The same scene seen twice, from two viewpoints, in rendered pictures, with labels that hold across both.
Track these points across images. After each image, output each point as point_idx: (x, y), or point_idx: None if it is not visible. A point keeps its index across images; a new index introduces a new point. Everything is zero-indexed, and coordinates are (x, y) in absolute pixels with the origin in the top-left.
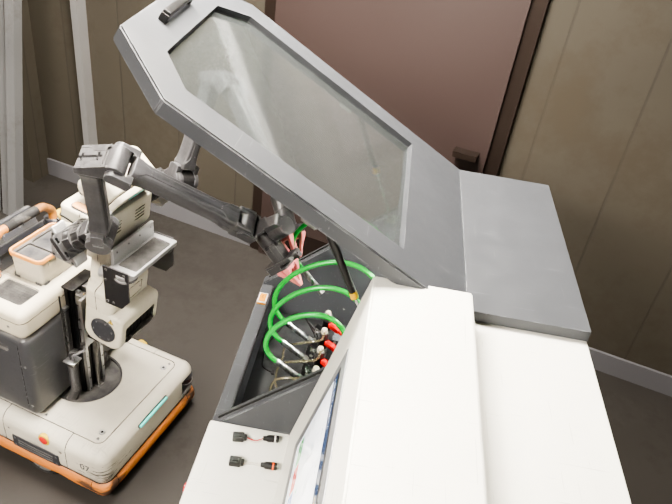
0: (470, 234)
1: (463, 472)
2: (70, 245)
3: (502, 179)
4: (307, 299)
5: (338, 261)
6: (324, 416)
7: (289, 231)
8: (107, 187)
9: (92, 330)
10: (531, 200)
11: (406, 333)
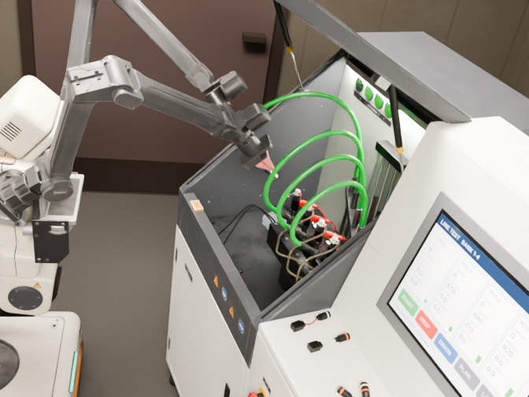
0: (425, 79)
1: None
2: (20, 202)
3: (392, 33)
4: (227, 196)
5: (397, 117)
6: (452, 254)
7: (268, 117)
8: (35, 125)
9: (9, 303)
10: (427, 45)
11: (504, 156)
